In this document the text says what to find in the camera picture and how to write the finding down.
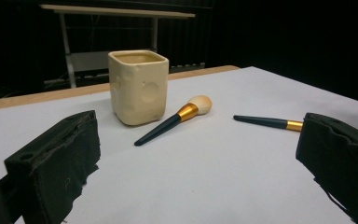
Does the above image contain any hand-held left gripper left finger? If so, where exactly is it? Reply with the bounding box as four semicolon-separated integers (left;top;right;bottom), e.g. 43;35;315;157
4;109;102;224

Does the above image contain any white paper sheet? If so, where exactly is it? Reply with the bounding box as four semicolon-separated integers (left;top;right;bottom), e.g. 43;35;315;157
0;65;358;224

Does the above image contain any white metal stand table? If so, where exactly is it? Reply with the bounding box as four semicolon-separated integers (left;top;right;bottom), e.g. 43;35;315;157
40;4;197;89

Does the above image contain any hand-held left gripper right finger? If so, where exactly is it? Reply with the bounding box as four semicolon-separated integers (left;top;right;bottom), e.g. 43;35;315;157
295;112;358;224

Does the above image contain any cream ceramic cup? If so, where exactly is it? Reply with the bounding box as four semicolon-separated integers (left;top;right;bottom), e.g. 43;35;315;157
107;49;170;127

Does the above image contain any wooden spoon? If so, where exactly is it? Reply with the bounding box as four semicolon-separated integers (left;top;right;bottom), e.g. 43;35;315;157
133;94;213;147

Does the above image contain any power strip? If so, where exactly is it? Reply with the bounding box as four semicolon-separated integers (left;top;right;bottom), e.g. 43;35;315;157
169;63;206;73

